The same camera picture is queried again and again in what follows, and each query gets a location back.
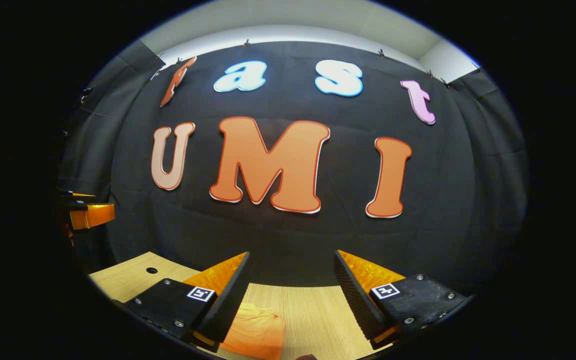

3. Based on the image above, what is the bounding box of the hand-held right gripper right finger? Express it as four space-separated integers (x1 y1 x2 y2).
333 249 471 351

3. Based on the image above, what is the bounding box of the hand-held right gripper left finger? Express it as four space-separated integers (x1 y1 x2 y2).
123 251 251 353

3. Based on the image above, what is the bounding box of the orange T-shirt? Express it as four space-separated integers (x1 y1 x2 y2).
218 301 287 360

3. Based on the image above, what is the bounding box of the black backdrop cloth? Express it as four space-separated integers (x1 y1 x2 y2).
58 40 529 301

